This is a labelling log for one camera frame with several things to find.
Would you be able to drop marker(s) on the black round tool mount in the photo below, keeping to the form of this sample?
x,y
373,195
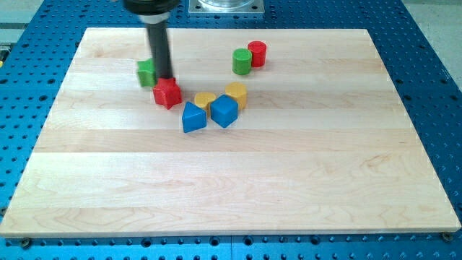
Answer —
x,y
149,7

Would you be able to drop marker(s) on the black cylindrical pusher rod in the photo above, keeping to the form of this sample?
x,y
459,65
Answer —
x,y
156,26

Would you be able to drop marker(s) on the red star block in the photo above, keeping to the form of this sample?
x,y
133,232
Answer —
x,y
167,92

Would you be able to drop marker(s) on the light wooden board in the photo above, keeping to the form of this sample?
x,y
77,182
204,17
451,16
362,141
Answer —
x,y
324,145

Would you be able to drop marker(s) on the board corner screw left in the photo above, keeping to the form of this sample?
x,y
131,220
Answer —
x,y
25,243

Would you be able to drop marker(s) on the board corner screw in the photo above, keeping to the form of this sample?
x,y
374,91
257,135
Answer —
x,y
446,237
25,243

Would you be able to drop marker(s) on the board corner screw right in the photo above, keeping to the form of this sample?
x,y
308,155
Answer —
x,y
446,237

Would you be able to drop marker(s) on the yellow heart block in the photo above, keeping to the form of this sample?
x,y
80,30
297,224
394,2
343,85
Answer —
x,y
204,100

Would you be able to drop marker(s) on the green cylinder block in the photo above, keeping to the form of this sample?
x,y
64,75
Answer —
x,y
241,61

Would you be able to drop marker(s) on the blue triangle block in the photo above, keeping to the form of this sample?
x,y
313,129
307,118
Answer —
x,y
193,118

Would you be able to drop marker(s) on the red cylinder block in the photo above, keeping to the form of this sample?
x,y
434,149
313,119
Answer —
x,y
258,50

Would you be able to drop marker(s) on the yellow hexagon block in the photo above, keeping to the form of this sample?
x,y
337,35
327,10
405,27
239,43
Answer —
x,y
238,92

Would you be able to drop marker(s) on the blue cube block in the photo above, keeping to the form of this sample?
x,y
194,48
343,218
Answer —
x,y
224,110

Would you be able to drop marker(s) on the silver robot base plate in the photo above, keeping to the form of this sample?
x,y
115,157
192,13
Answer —
x,y
226,6

